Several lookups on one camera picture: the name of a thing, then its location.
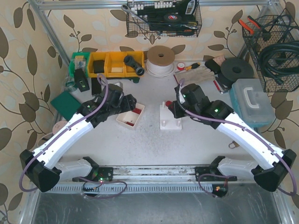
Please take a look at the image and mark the white peg base plate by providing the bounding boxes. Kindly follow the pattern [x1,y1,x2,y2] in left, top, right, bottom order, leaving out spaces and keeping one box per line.
[160,101,182,130]

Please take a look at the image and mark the white tray of springs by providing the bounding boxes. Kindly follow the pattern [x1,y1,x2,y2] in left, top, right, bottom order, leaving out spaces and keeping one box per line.
[116,103,145,130]

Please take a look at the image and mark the beige work glove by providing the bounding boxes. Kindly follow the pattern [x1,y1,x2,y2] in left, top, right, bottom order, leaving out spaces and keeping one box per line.
[174,66,215,86]

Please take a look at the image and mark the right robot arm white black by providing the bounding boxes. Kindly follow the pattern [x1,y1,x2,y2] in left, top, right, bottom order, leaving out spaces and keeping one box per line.
[168,84,297,196]

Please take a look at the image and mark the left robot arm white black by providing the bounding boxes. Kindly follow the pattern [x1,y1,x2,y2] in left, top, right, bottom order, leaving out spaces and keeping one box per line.
[19,84,137,192]

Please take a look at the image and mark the black ribbed block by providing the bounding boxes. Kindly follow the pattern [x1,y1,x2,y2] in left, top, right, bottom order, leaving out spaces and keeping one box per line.
[91,78,102,96]

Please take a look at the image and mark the black pipe fitting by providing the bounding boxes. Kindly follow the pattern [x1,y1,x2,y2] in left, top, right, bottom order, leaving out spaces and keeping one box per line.
[123,56,145,76]

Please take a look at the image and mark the red tape roll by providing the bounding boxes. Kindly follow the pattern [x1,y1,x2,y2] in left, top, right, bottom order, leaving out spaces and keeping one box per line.
[177,62,185,70]

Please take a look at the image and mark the yellow storage bin row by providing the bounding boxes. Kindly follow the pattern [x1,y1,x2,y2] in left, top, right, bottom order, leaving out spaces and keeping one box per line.
[87,51,145,79]

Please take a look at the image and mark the orange black screwdriver right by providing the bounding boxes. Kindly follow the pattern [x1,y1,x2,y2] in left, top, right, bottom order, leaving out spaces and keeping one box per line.
[175,63,200,73]

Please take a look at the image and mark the black green device box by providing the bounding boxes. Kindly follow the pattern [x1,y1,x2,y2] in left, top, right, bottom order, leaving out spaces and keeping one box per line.
[74,69,90,92]

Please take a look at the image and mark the black sanding block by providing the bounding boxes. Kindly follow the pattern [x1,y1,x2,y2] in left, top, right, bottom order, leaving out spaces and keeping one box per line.
[205,59,221,75]

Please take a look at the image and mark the glass jar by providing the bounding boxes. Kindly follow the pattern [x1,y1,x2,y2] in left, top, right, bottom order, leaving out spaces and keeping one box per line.
[64,76,77,92]

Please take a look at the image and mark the green storage bin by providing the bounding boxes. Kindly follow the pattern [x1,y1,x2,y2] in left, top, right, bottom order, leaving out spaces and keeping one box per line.
[69,52,90,77]

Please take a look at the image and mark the black filament spool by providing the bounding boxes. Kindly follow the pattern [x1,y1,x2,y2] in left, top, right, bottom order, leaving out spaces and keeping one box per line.
[217,57,254,88]

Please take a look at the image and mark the teal clear toolbox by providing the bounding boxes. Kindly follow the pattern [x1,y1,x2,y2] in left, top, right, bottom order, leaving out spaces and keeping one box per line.
[229,78,275,128]

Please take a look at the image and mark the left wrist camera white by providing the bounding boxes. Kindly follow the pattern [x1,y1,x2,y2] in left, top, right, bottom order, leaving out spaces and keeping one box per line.
[114,82,123,89]

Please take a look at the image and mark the red handled hex key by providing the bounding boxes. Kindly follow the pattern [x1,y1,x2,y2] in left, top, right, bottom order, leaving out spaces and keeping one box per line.
[213,77,230,94]

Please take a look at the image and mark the white cable spool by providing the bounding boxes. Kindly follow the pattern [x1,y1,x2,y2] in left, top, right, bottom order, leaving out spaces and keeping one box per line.
[146,46,176,78]

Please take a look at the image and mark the wire basket top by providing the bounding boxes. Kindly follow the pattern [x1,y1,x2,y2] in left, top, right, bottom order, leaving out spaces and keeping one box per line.
[121,0,202,40]

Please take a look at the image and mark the wire basket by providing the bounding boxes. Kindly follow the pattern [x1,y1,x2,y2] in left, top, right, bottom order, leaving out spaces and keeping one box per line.
[238,14,299,92]
[121,0,202,40]

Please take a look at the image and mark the orange handled pliers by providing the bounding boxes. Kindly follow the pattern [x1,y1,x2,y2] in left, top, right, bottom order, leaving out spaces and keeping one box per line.
[238,15,261,35]

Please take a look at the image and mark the wire basket right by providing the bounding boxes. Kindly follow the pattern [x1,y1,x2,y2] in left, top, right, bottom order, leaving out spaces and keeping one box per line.
[238,14,299,92]

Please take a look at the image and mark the coiled black hose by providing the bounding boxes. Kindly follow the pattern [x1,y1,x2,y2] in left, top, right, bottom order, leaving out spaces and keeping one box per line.
[258,41,299,80]

